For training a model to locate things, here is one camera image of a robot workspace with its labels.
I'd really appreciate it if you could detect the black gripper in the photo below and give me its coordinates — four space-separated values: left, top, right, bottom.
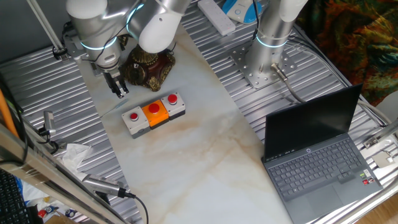
101 68 130 98

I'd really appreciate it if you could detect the brown brass rotary phone base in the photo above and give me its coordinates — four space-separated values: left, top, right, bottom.
119 44 177 93

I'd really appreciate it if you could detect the grey box flat red button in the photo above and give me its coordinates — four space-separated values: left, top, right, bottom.
121 106 152 139

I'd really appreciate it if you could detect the orange box red mushroom button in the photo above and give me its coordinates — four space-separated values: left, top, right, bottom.
141 99 170 130

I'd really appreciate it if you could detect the grey box red mushroom button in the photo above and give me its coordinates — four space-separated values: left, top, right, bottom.
160 91 187 121

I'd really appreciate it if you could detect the white crumpled tissue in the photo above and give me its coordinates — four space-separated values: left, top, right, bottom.
55 142 93 182

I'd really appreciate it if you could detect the white tripod pole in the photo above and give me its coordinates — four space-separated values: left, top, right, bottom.
25 0 70 62

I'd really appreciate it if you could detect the white power strip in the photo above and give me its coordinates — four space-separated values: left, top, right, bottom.
197 0 237 37

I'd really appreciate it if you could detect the small red blue toy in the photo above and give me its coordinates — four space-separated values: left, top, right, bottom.
37 205 60 219

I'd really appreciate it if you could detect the brown cardboard box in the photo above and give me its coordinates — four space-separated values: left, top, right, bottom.
44 213 79 224

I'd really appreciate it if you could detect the blue white rounded device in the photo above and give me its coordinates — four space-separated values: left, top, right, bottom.
221 0 264 25

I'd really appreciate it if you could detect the black keyboard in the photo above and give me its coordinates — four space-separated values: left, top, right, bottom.
0 169 35 224

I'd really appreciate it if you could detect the dark grey laptop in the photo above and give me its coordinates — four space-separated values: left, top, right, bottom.
261 83 384 224

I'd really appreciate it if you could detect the colourful patterned cloth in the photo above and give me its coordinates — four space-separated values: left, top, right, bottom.
294 0 398 107

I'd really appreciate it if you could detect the aluminium bar clamp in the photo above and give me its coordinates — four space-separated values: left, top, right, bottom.
362 119 398 150

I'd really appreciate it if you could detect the white round chair back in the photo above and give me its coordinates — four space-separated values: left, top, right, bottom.
374 90 398 125

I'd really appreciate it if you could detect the small metal plate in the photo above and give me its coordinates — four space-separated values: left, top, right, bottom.
371 150 396 169

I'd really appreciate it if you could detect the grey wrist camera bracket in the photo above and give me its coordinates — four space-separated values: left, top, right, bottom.
63 29 96 77

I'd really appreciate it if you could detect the small silver camera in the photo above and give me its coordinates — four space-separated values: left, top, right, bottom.
42 110 58 138

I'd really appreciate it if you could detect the silver ribbed camera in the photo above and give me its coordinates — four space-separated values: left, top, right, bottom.
80 173 137 200

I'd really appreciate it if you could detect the aluminium frame beam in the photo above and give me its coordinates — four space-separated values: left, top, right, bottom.
0 123 130 224

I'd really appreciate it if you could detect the black camera cable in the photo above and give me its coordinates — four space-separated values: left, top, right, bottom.
124 192 150 224

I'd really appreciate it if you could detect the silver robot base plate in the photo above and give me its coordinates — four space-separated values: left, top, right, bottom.
229 41 298 91

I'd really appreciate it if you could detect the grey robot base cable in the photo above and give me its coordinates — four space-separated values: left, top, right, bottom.
270 62 393 126

